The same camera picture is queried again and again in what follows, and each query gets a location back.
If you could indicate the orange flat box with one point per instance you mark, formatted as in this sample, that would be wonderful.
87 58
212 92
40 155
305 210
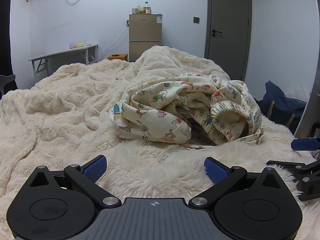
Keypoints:
117 57

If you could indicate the grey room door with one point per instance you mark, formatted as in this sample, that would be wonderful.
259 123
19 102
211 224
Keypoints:
230 17

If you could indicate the dark curtain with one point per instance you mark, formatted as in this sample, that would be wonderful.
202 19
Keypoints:
5 35

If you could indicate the clear plastic bag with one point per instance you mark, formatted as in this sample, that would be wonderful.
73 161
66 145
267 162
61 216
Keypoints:
301 92

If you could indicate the grey chair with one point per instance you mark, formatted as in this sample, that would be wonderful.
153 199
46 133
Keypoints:
6 82

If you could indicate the beige two-door fridge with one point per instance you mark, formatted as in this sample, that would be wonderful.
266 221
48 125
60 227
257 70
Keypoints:
145 30

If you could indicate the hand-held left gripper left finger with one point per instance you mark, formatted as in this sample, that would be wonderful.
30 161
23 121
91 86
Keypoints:
95 170

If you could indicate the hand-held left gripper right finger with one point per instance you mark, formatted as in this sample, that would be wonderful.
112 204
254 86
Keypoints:
215 171

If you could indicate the fluffy cream blanket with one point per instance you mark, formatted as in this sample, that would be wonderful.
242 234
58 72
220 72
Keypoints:
75 105

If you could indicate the clear plastic bottle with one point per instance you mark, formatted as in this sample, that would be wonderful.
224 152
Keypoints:
146 6

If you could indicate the glass jar with light lid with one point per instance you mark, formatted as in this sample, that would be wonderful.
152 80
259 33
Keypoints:
148 11

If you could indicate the dark wall switch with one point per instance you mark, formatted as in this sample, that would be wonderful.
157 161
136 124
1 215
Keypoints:
196 20

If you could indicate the cartoon print cream pants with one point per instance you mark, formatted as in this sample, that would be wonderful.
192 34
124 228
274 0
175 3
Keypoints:
150 100

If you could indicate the dark blue bag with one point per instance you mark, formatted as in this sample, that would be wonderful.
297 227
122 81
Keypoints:
280 105

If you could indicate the white folding table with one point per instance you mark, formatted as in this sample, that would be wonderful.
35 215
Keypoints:
62 51

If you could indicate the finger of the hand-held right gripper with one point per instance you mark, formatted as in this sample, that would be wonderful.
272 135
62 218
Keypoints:
305 144
303 172

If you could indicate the yellow item on table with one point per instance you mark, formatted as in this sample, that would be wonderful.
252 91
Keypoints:
79 45

